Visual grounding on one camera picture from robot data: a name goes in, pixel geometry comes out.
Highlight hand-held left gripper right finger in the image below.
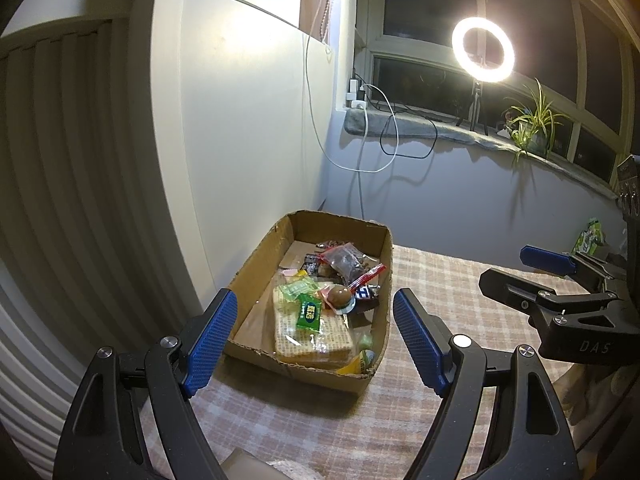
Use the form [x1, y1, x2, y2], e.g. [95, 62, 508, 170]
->
[392, 288, 581, 480]

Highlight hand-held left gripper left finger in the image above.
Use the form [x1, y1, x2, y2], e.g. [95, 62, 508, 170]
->
[52, 289, 238, 480]

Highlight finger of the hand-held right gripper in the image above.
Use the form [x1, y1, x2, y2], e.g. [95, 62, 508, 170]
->
[478, 267, 626, 333]
[520, 245, 623, 286]

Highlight brown cardboard box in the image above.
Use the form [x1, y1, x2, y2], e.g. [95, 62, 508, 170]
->
[222, 210, 394, 395]

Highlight red stick packet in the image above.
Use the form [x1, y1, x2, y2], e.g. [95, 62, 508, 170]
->
[346, 263, 389, 295]

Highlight pale green candy wrapper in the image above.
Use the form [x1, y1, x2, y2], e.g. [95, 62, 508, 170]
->
[276, 279, 317, 305]

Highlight clear pack of crackers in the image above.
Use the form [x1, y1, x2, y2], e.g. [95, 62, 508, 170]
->
[272, 284, 354, 367]

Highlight green candy packet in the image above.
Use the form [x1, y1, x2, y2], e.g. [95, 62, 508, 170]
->
[295, 294, 324, 333]

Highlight clear bag of dark snacks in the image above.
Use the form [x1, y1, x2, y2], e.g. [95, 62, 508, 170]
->
[315, 241, 372, 282]

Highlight white rag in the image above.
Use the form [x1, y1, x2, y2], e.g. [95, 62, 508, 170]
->
[552, 360, 621, 411]

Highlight green paper bag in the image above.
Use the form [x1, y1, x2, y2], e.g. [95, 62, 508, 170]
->
[571, 217, 607, 256]

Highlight grey plant pot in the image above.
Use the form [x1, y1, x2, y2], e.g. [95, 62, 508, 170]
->
[525, 127, 548, 156]

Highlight pale plastic packet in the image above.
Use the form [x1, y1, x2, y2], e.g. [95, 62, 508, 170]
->
[220, 449, 323, 480]

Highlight green spider plant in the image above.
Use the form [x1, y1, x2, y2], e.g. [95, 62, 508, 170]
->
[502, 77, 573, 168]

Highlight black tripod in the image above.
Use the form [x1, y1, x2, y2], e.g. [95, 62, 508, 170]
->
[455, 57, 491, 136]

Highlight grey windowsill cushion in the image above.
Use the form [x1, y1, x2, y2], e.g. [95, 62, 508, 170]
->
[342, 107, 623, 198]

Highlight white ribbed panel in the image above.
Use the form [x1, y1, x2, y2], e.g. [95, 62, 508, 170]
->
[0, 0, 216, 461]

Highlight black cable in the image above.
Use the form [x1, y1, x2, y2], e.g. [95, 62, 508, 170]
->
[370, 95, 441, 158]

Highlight white power cord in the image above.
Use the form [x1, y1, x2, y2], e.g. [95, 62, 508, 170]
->
[356, 107, 371, 221]

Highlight window frame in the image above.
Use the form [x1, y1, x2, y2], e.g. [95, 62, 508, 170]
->
[352, 0, 640, 186]

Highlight ring light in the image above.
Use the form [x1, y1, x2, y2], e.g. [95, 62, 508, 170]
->
[451, 16, 516, 83]

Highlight long white cable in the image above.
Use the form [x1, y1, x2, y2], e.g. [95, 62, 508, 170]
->
[304, 0, 398, 173]

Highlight white bead chain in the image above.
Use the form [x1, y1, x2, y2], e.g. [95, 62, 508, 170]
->
[320, 0, 335, 58]

